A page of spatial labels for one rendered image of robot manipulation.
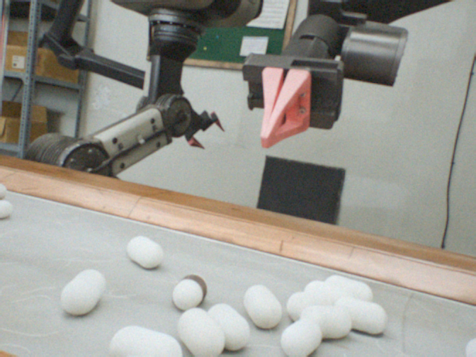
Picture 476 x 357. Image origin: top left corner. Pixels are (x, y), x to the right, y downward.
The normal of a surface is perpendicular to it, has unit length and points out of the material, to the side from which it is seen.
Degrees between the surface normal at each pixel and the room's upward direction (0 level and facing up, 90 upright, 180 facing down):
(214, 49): 90
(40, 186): 45
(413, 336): 0
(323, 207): 86
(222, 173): 90
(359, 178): 90
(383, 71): 123
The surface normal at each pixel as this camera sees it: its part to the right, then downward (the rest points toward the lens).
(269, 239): -0.13, -0.66
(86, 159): 0.81, 0.18
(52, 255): 0.15, -0.98
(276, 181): -0.41, -0.03
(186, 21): 0.37, 0.15
